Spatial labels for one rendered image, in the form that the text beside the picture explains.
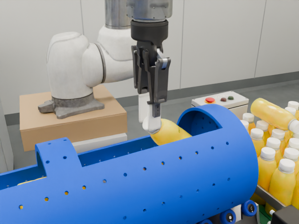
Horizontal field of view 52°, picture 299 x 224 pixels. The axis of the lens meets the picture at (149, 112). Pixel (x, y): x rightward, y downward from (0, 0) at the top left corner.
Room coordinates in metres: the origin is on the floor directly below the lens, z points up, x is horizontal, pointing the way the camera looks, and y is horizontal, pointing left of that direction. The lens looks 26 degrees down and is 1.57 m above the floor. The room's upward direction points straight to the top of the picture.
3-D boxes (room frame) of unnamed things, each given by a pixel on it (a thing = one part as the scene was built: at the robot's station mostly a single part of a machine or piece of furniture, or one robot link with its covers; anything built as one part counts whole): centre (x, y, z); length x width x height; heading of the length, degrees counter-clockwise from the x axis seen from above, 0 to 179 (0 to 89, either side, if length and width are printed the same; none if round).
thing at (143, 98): (0.65, 0.01, 1.27); 0.03 x 0.01 x 0.07; 117
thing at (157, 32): (0.63, 0.00, 1.43); 0.08 x 0.07 x 0.09; 27
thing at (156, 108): (0.59, -0.02, 1.30); 0.03 x 0.01 x 0.05; 27
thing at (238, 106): (1.09, -0.27, 1.05); 0.20 x 0.10 x 0.10; 118
